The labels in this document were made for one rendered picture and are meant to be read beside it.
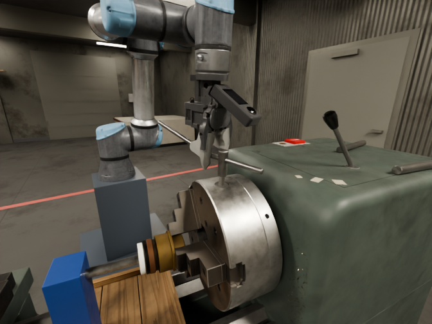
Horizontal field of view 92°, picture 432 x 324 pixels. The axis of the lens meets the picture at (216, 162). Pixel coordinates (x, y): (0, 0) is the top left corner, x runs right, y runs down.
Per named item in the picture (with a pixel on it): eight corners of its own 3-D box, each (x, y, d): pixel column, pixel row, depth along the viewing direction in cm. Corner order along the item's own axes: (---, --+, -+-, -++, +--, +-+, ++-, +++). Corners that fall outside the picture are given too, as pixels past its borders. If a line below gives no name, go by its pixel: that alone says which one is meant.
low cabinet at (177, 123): (195, 143, 705) (194, 118, 681) (125, 151, 592) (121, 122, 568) (175, 135, 849) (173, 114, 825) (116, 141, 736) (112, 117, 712)
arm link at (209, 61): (238, 53, 44) (213, 47, 38) (236, 76, 46) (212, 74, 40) (211, 53, 48) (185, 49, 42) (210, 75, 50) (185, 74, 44)
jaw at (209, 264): (217, 234, 52) (242, 260, 41) (218, 252, 52) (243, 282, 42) (173, 246, 47) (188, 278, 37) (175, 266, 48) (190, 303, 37)
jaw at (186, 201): (207, 227, 58) (198, 186, 62) (213, 224, 54) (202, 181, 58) (168, 237, 54) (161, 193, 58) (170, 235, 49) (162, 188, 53)
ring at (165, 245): (177, 220, 54) (140, 229, 51) (188, 241, 46) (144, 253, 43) (179, 250, 57) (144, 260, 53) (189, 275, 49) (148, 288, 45)
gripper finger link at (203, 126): (207, 149, 49) (215, 112, 48) (213, 151, 48) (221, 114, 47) (194, 148, 46) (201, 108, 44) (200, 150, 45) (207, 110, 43)
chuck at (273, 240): (218, 236, 78) (223, 157, 66) (271, 321, 51) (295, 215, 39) (209, 238, 76) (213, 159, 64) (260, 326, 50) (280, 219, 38)
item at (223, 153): (227, 195, 51) (230, 150, 47) (222, 198, 49) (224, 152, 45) (220, 191, 52) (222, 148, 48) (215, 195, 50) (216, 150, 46)
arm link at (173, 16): (150, 6, 48) (169, -8, 39) (193, 16, 54) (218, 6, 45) (152, 45, 50) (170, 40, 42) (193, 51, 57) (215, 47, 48)
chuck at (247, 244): (209, 238, 76) (213, 159, 64) (260, 326, 50) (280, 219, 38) (186, 245, 73) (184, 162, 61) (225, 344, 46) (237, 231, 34)
